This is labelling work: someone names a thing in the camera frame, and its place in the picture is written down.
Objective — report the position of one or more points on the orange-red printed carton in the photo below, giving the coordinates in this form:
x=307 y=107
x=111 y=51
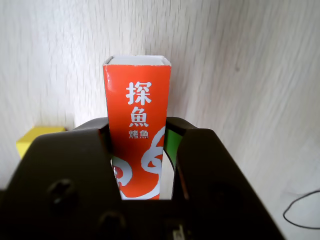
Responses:
x=135 y=82

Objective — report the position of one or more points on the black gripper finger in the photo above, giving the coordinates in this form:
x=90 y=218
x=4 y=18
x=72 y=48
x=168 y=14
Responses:
x=62 y=187
x=220 y=180

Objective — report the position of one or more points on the yellow wooden cube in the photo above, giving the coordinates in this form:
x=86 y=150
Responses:
x=32 y=138

